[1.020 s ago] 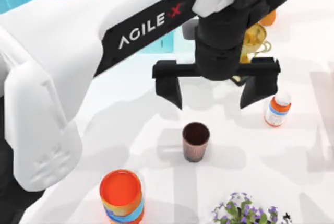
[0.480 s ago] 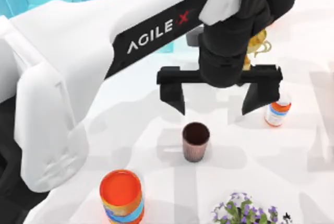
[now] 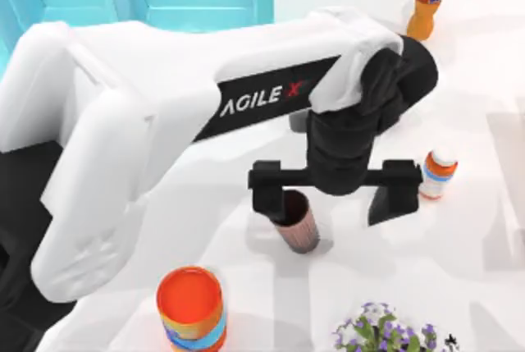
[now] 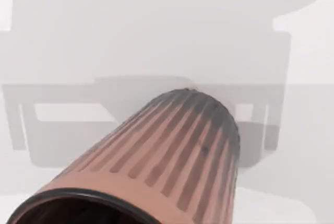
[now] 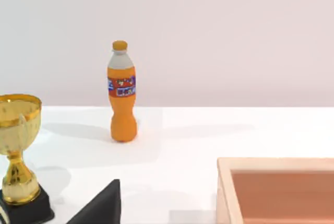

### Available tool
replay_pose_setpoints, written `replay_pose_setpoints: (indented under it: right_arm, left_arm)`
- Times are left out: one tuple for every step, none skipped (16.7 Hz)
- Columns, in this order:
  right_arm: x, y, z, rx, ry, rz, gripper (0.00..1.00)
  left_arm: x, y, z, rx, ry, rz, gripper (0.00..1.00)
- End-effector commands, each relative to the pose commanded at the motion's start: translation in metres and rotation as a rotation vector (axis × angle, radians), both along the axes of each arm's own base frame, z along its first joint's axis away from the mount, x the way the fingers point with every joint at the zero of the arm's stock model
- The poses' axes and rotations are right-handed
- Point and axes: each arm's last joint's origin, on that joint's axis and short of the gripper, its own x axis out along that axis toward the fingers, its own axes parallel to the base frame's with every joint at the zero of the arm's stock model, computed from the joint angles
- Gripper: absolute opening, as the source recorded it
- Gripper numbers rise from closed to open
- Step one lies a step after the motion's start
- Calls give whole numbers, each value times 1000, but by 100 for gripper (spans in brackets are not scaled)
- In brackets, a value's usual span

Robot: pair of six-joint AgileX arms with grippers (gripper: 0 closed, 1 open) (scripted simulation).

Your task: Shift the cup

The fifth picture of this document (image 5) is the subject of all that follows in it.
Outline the shallow salmon-coloured box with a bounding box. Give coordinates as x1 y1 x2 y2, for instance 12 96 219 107
216 157 334 224

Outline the orange soda bottle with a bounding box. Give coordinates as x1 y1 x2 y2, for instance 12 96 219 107
107 40 138 143

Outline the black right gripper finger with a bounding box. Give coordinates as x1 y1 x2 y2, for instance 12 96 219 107
65 179 122 224

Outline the gold trophy with black base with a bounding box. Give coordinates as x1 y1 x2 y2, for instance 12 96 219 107
0 93 55 224

